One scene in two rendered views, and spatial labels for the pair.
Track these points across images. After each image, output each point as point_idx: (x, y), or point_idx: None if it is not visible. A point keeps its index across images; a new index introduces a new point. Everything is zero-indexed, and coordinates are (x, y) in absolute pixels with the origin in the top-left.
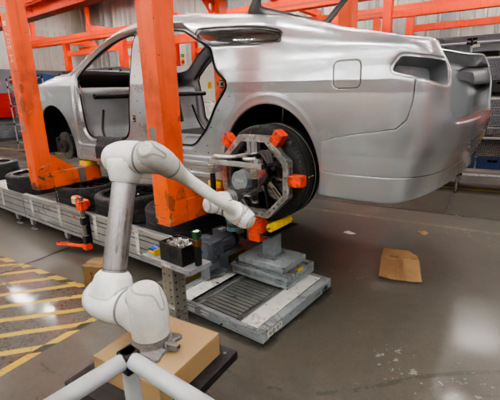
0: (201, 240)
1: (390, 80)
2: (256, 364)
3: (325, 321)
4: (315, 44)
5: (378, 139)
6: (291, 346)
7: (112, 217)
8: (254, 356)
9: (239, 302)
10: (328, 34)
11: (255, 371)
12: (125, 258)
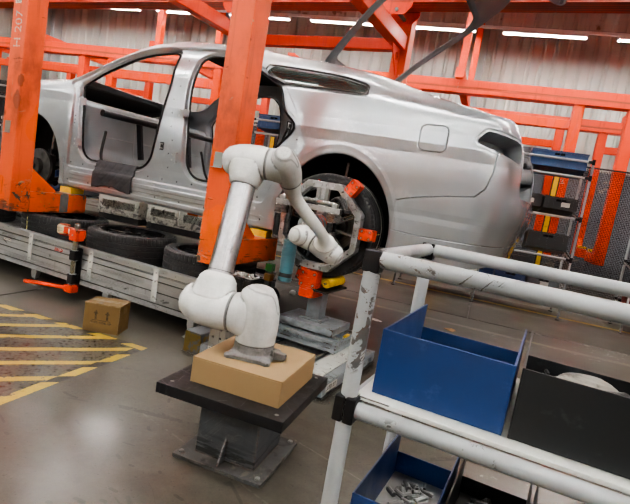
0: None
1: (475, 151)
2: (319, 413)
3: None
4: (405, 105)
5: (456, 204)
6: None
7: (231, 216)
8: (314, 407)
9: None
10: (419, 98)
11: (320, 418)
12: (235, 261)
